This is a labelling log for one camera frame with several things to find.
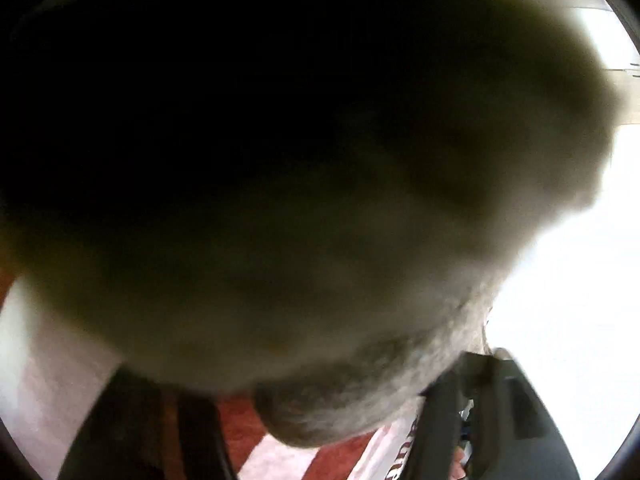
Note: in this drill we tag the grey fuzzy cloth garment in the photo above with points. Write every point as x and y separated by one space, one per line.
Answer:
280 240

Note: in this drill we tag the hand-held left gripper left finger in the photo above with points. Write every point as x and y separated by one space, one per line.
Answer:
140 430

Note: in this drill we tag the red and white striped blanket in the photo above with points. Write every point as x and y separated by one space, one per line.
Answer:
242 422

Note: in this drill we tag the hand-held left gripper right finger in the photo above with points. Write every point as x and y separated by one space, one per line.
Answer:
492 410

